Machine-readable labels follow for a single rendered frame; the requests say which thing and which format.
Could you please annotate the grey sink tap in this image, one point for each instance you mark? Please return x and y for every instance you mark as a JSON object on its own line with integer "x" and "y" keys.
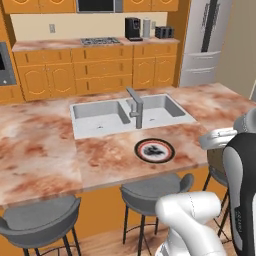
{"x": 137, "y": 110}

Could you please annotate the white paper towel roll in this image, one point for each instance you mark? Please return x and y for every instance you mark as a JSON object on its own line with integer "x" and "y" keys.
{"x": 146, "y": 28}

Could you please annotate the orange wall cupboard run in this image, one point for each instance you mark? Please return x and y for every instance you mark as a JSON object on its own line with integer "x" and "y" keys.
{"x": 150, "y": 5}
{"x": 40, "y": 5}

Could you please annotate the grey built-in oven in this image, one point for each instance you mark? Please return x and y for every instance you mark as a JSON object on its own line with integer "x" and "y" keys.
{"x": 6, "y": 65}

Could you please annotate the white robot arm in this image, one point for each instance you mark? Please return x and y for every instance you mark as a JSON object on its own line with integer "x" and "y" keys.
{"x": 190, "y": 213}

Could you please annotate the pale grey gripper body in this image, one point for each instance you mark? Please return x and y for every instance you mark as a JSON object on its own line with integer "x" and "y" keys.
{"x": 217, "y": 138}

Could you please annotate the black red patterned plate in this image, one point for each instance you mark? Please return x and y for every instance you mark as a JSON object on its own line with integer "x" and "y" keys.
{"x": 154, "y": 150}

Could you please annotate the grey double sink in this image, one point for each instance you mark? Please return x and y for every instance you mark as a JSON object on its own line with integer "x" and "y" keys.
{"x": 100, "y": 116}

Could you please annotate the grey bar stool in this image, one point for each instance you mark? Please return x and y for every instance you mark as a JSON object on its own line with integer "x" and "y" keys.
{"x": 40, "y": 220}
{"x": 156, "y": 193}
{"x": 215, "y": 166}

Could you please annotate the grey hob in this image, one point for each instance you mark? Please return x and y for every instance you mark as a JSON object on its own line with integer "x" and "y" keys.
{"x": 100, "y": 41}

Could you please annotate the black coffee machine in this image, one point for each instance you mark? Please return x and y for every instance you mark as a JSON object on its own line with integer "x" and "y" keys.
{"x": 132, "y": 28}

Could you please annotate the silver fridge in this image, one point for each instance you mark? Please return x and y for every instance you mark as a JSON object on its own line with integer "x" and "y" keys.
{"x": 205, "y": 43}

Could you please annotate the grey wall socket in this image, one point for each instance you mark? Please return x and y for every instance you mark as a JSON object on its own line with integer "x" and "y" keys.
{"x": 153, "y": 25}
{"x": 52, "y": 28}

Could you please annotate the orange base cupboard run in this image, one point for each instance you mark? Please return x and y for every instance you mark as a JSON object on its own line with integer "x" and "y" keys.
{"x": 100, "y": 71}

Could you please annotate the black microwave oven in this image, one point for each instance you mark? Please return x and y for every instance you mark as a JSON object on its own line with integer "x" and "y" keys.
{"x": 98, "y": 5}

